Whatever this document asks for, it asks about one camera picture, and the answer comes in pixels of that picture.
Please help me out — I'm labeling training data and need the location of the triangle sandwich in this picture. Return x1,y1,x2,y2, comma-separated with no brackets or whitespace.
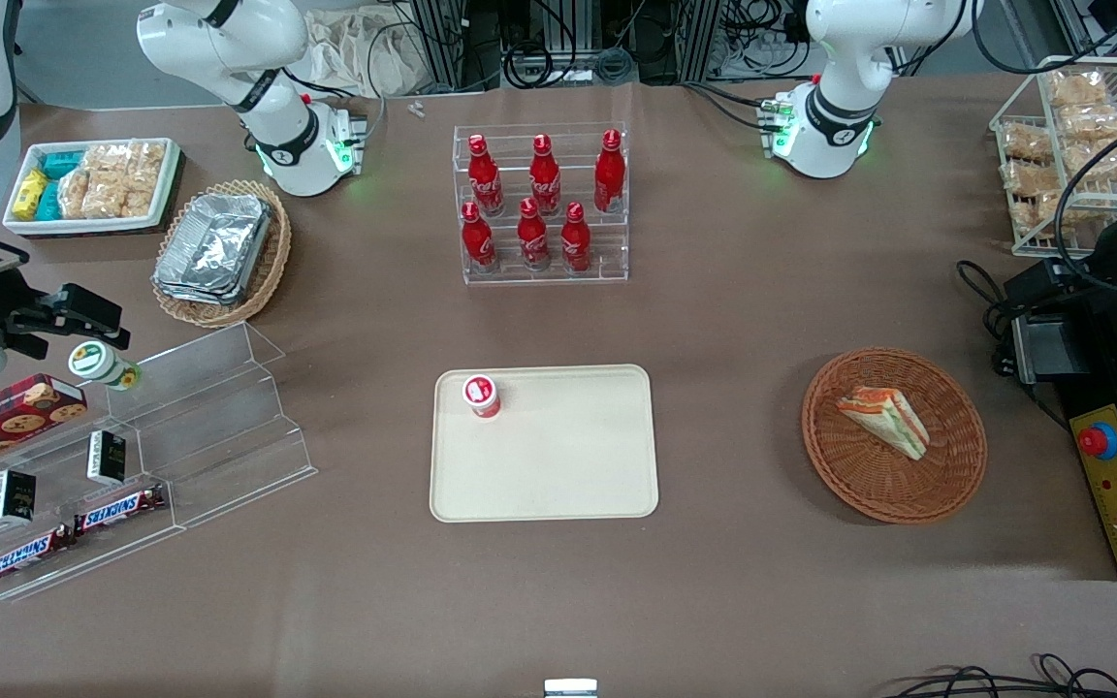
836,386,930,461

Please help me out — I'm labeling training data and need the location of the oval tan wicker basket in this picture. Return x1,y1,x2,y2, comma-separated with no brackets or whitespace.
151,179,293,330

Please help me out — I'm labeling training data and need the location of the round brown wicker basket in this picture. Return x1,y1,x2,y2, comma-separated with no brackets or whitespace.
801,347,988,525

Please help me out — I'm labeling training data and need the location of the cream plastic tray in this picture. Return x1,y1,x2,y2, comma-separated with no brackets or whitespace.
430,365,660,524

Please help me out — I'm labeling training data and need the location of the green lid small bottle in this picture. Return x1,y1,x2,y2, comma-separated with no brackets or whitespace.
69,341,144,393

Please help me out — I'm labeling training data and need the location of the clear fried snack bag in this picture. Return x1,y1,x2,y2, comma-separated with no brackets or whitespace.
1058,102,1117,143
999,120,1055,163
1046,70,1110,109
1001,160,1056,197
1063,136,1117,183
1008,192,1102,240

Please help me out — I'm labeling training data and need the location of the white rectangular snack bin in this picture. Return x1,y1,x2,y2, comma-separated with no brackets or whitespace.
2,138,182,238

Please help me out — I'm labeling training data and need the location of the red plaid cookie box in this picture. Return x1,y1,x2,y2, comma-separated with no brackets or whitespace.
0,374,89,483

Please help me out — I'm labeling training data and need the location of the clear rice cracker bag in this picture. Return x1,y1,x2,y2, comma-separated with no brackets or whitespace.
59,167,100,220
83,144,130,218
122,140,168,218

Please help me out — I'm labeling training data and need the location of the yellow snack packet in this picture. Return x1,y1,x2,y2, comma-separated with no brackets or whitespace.
13,170,49,220

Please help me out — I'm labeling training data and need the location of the small black carton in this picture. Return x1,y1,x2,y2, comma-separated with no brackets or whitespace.
86,431,128,487
0,469,38,526

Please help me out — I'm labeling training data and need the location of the stack of foil trays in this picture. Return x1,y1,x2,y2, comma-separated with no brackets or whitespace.
152,193,274,307

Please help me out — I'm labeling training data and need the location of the snickers chocolate bar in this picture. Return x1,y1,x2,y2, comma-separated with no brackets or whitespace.
0,523,76,587
74,484,168,537

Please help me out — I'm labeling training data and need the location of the clear acrylic step shelf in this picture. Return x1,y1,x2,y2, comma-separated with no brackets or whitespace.
0,412,188,604
98,322,318,530

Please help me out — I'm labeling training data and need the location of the beige cloth bag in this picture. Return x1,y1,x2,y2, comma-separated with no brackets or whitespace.
304,6,426,99

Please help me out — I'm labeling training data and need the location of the red cola bottle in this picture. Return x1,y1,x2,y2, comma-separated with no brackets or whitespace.
467,134,505,217
517,198,552,272
559,202,592,274
461,202,498,273
593,130,627,214
529,135,562,216

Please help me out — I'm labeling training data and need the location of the red white yogurt cup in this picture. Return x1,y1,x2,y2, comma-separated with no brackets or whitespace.
463,374,503,420

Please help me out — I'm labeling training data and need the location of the clear acrylic bottle rack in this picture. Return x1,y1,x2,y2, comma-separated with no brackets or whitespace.
453,122,630,286

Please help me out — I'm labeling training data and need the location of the grey metal bracket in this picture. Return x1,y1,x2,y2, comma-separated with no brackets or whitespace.
1011,312,1095,386

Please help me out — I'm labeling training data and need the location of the black power cable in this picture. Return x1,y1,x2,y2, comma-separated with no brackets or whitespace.
955,259,1071,432

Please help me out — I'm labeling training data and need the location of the white wire rack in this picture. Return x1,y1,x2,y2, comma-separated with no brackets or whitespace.
989,56,1117,259

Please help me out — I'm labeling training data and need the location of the black arm base cable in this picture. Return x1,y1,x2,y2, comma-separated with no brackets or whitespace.
683,81,775,133

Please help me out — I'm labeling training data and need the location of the black floor cable bundle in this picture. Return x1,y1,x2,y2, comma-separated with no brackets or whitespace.
883,653,1117,698

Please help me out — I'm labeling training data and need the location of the black coiled cable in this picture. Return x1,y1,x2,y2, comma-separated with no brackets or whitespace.
504,41,557,90

